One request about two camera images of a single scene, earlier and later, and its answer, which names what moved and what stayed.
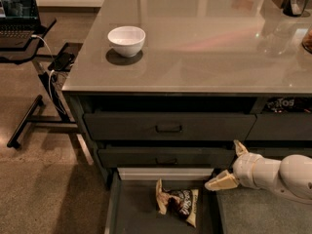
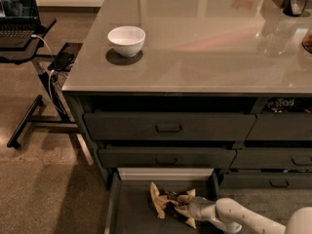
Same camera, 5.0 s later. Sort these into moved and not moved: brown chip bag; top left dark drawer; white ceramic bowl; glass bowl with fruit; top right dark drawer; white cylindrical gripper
Moved: brown chip bag; white cylindrical gripper
Not moved: glass bowl with fruit; top left dark drawer; top right dark drawer; white ceramic bowl
